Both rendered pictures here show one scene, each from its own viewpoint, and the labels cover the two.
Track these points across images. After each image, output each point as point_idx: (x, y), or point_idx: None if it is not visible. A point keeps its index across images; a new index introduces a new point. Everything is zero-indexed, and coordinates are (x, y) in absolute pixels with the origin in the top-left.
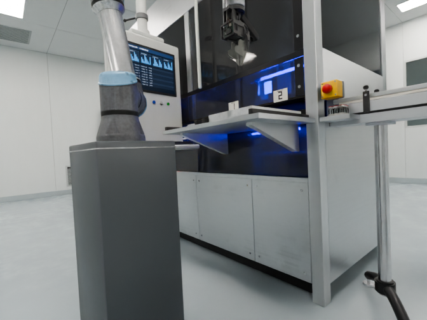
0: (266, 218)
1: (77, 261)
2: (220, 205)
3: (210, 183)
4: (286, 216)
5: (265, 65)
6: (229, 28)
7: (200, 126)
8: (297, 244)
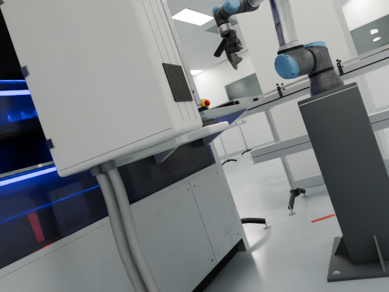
0: (209, 211)
1: (385, 166)
2: (170, 234)
3: (148, 214)
4: (217, 199)
5: None
6: (239, 44)
7: (238, 106)
8: (228, 216)
